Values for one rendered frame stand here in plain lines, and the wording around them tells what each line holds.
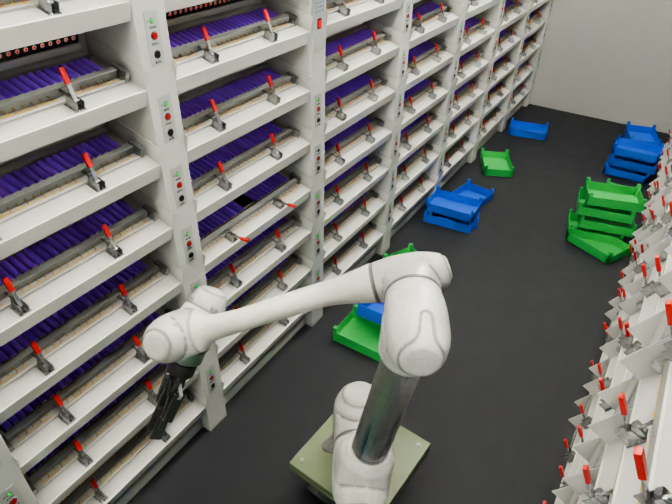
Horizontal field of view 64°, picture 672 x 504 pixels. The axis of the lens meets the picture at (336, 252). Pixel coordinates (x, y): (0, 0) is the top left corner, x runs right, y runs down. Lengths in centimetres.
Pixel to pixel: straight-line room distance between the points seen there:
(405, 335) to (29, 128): 88
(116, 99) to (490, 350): 192
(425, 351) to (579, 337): 181
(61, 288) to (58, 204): 21
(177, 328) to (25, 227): 39
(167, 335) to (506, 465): 145
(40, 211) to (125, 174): 23
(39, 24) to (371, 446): 120
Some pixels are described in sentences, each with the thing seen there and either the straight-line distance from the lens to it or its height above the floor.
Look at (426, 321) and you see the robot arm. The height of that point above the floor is 106.
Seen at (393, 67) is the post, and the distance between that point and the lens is 263.
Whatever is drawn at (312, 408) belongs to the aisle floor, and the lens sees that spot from 231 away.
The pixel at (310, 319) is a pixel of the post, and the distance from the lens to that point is 260.
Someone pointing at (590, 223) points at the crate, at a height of 12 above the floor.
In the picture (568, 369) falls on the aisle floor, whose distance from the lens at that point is 268.
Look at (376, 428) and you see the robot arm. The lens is 141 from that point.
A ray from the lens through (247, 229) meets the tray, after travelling 194.
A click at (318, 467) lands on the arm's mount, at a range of 187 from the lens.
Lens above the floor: 182
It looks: 36 degrees down
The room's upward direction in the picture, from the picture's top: 2 degrees clockwise
